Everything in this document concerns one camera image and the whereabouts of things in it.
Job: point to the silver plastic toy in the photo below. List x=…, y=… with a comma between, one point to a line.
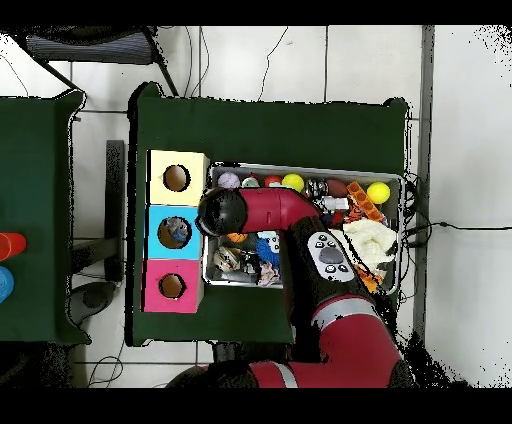
x=334, y=203

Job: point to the long orange toy brick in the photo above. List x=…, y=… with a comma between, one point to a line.
x=364, y=202

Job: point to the crushed clear plastic bottle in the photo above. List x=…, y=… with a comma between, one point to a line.
x=172, y=229
x=182, y=236

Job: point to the grey stand foot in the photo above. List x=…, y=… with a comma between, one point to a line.
x=94, y=298

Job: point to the black camera stand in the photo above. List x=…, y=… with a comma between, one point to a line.
x=115, y=200

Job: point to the dark chair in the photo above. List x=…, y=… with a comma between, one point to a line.
x=92, y=48

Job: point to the crushed silver can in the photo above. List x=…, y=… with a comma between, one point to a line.
x=226, y=258

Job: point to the brown toy football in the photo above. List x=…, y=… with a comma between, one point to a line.
x=337, y=187

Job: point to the white toy baseball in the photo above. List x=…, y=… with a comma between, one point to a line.
x=228, y=180

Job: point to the red plastic cup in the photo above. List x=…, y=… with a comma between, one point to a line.
x=14, y=246

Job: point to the dark green tablecloth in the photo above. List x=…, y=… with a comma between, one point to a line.
x=280, y=132

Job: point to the blue spiky toy with eyes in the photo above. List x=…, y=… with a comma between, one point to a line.
x=266, y=251

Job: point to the cream waffle cloth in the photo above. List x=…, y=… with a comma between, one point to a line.
x=372, y=240

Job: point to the shallow clear mesh bin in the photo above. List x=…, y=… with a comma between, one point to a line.
x=211, y=276

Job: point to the blue plastic cup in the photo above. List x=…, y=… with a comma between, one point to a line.
x=4, y=284

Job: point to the plain orange ball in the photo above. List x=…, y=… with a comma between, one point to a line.
x=273, y=181

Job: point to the wooden box with three holes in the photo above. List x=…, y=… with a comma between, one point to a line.
x=188, y=272

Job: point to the yellow ball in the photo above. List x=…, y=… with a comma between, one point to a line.
x=378, y=193
x=293, y=182

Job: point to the dark green side table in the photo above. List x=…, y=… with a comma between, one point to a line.
x=32, y=180

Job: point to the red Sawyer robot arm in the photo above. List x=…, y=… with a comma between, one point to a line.
x=340, y=340

